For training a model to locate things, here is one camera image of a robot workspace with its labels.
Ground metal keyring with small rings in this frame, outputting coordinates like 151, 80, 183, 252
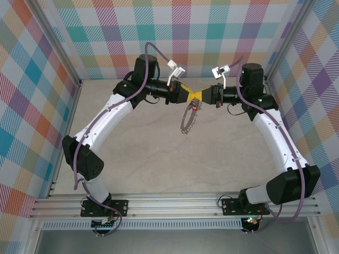
179, 96, 204, 136

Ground grey metal panel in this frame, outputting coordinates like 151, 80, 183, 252
34, 229, 318, 254

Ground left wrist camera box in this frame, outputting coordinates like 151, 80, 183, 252
167, 59, 186, 86

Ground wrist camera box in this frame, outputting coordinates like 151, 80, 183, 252
167, 59, 186, 86
211, 64, 231, 90

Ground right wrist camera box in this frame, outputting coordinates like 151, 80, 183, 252
211, 64, 231, 90

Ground aluminium corner post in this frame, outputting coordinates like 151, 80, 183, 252
263, 0, 316, 84
26, 0, 83, 88

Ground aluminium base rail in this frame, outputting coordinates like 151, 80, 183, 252
29, 192, 321, 220

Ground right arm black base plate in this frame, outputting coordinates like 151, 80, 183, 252
221, 198, 271, 216

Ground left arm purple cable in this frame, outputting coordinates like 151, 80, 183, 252
73, 42, 175, 237

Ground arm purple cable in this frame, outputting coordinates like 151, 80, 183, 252
229, 55, 305, 233
73, 42, 175, 237

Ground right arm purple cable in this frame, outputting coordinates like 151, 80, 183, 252
229, 55, 305, 233

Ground white slotted cable duct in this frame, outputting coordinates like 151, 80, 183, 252
42, 218, 243, 231

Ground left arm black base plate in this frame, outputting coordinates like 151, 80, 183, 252
81, 199, 129, 217

